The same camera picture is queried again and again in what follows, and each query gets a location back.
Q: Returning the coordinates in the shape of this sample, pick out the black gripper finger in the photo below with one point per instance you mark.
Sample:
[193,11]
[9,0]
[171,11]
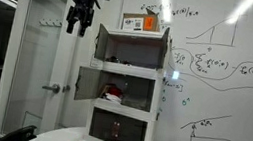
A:
[86,24]
[71,20]

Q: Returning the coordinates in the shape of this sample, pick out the dark translucent cabinet door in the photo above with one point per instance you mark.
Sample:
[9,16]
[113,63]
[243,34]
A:
[132,135]
[138,94]
[101,43]
[163,49]
[103,126]
[86,84]

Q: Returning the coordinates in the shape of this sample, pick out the dark items in cabinet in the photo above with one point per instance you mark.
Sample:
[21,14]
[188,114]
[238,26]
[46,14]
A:
[116,60]

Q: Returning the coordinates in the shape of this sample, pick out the white glass door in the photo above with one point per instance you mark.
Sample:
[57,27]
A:
[37,67]

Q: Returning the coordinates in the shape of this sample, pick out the white stacked cabinet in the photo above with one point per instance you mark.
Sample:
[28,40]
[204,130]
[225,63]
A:
[130,70]

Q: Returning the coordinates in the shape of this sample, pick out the red item in cabinet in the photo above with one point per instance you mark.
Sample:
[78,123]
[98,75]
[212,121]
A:
[115,90]

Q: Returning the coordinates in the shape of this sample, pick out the white cloth in cabinet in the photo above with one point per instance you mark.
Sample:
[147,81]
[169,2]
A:
[113,98]

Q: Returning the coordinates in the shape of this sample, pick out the white coat hook rack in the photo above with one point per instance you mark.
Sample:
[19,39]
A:
[50,22]

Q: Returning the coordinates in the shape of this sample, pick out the brown cardboard box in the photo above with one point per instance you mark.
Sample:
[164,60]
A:
[138,22]

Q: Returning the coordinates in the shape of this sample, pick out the large wall whiteboard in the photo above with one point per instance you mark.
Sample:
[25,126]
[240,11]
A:
[235,107]

